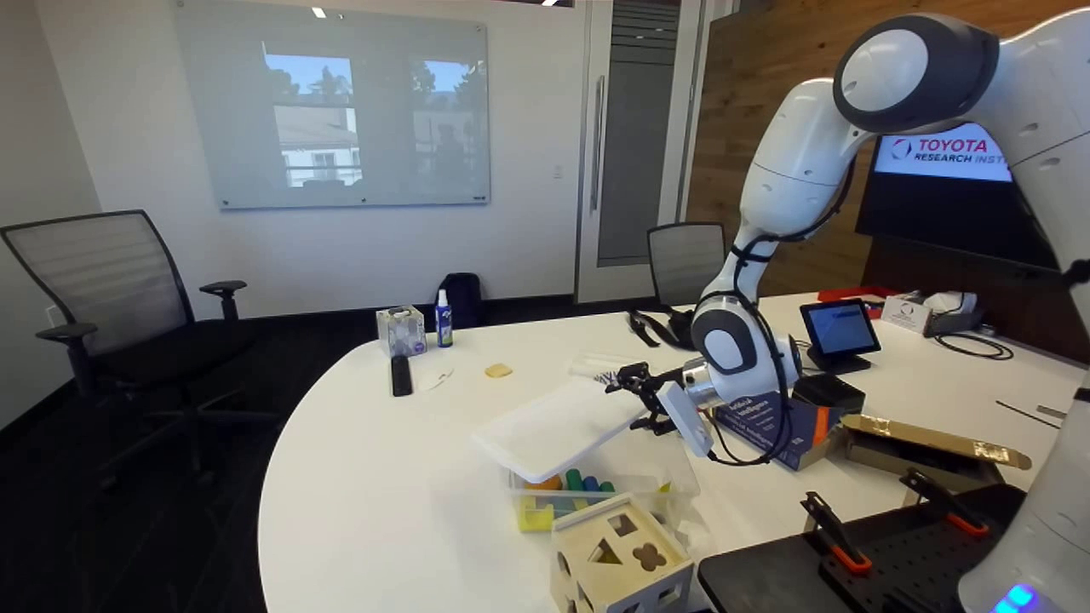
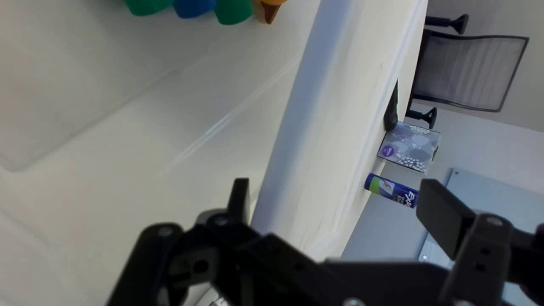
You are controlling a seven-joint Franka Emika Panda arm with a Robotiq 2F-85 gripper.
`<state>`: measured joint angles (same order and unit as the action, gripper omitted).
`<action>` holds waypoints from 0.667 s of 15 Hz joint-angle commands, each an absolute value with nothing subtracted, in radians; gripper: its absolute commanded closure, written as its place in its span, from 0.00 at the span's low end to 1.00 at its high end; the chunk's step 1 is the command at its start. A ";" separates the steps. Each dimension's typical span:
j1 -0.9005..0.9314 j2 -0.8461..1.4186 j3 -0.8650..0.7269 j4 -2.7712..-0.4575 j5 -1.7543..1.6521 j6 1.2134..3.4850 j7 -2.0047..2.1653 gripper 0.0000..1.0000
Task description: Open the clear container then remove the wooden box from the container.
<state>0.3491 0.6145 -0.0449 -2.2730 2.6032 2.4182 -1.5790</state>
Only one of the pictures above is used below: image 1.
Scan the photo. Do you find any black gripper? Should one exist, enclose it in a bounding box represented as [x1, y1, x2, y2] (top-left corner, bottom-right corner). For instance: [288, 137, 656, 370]
[604, 360, 699, 444]

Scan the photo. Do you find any white container lid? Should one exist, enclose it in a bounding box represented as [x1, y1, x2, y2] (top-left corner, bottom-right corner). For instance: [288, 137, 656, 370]
[470, 375, 655, 489]

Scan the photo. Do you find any wooden shape sorter box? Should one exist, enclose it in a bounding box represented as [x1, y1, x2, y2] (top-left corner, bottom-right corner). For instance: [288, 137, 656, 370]
[548, 491, 699, 613]

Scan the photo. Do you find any black cube box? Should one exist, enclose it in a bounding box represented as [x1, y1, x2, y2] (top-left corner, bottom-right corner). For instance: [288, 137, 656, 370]
[790, 370, 867, 418]

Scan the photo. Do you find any red box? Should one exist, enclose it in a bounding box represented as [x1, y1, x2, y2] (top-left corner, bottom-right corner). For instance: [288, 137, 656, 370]
[814, 284, 891, 310]

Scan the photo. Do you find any clear tissue box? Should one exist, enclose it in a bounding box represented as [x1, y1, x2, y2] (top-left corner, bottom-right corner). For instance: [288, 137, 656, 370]
[376, 302, 429, 359]

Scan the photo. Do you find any white small box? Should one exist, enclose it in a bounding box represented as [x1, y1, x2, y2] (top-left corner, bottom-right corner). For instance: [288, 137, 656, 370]
[882, 289, 933, 335]

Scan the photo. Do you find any blue book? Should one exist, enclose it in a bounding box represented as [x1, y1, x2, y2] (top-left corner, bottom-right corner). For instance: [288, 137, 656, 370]
[715, 390, 846, 473]

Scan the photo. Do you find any grey mesh office chair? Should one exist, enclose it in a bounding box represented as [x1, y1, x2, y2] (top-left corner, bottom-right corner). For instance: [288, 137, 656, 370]
[643, 217, 728, 310]

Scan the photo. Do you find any yellow toy block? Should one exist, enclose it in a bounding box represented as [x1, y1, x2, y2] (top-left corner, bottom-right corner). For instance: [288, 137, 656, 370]
[513, 498, 557, 538]

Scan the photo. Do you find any white frosted glass door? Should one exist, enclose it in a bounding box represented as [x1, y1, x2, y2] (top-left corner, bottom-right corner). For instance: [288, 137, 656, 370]
[575, 0, 712, 308]

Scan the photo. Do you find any black backpack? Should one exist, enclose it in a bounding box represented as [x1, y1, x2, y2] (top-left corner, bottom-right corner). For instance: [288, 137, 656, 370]
[437, 271, 488, 332]

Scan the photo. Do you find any blue spray bottle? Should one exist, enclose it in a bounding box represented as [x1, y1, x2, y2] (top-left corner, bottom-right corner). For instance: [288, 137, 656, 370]
[433, 285, 456, 350]

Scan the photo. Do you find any black tablet on stand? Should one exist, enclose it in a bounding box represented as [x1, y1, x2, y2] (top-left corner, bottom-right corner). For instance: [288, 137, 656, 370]
[796, 296, 884, 375]

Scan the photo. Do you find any black orange clamp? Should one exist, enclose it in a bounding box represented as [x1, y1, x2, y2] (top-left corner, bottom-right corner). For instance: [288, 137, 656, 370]
[796, 489, 878, 580]
[899, 468, 996, 542]

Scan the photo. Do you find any black mounting plate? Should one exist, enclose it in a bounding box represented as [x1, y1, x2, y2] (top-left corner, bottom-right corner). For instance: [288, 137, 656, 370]
[695, 485, 1031, 613]

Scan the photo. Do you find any grey desk device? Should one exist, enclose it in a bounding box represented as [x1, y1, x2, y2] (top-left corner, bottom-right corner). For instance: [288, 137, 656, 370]
[919, 289, 986, 340]

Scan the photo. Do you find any metal pen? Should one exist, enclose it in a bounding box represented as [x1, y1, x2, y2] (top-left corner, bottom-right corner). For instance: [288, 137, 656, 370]
[996, 394, 1070, 432]

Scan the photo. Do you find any black mesh armchair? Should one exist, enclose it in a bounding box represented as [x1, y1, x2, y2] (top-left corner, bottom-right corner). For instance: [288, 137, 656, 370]
[0, 207, 277, 491]

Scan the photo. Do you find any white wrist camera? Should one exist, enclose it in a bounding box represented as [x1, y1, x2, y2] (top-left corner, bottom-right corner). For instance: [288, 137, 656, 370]
[662, 383, 722, 460]

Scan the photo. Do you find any black strapped bag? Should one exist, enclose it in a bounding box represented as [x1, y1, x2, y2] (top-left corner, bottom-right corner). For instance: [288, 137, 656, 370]
[628, 302, 701, 353]

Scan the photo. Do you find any black looped cable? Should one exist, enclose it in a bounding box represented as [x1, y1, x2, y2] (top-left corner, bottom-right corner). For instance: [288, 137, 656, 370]
[933, 327, 1018, 366]

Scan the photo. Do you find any black wall TV screen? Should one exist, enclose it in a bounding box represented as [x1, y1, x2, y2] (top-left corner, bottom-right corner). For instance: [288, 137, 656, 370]
[856, 116, 1065, 276]

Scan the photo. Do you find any glass wall whiteboard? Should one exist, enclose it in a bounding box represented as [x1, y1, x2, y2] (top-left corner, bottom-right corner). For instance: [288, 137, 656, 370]
[174, 0, 495, 216]

